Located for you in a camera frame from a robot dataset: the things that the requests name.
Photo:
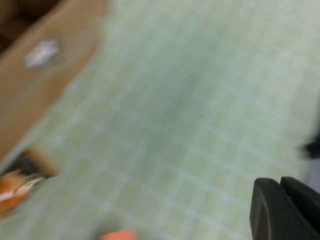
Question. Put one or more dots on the orange foam cube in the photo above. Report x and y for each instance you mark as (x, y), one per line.
(118, 235)

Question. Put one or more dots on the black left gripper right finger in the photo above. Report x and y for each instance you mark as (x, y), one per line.
(307, 202)

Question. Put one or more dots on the white label with red writing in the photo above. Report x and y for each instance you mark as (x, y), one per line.
(42, 53)

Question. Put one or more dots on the cardboard box without print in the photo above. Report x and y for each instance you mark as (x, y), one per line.
(50, 87)

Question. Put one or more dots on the small brown snack packet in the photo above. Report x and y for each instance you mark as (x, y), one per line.
(23, 163)

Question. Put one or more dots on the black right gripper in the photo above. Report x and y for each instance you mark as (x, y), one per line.
(313, 150)

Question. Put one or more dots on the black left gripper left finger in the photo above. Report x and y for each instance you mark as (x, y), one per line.
(270, 215)

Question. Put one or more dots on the green checked tablecloth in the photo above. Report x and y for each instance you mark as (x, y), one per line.
(175, 100)

